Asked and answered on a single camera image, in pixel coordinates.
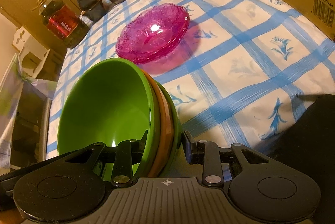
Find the green plastic bowl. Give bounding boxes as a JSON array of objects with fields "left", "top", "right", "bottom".
[
  {"left": 57, "top": 58, "right": 160, "bottom": 177},
  {"left": 156, "top": 81, "right": 182, "bottom": 178}
]

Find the orange plastic bowl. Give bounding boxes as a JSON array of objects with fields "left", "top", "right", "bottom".
[{"left": 142, "top": 70, "right": 174, "bottom": 178}]

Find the pink glass plate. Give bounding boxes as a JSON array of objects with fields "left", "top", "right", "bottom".
[{"left": 115, "top": 3, "right": 190, "bottom": 65}]

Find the blue checked tablecloth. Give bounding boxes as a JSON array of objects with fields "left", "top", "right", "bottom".
[{"left": 46, "top": 0, "right": 334, "bottom": 158}]

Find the white wooden chair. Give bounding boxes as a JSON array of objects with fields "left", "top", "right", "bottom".
[{"left": 12, "top": 26, "right": 50, "bottom": 78}]

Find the lower dark instant cup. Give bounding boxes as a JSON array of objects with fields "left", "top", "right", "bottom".
[{"left": 82, "top": 1, "right": 107, "bottom": 23}]

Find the oil bottle red label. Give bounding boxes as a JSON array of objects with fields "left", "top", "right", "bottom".
[{"left": 39, "top": 0, "right": 89, "bottom": 49}]

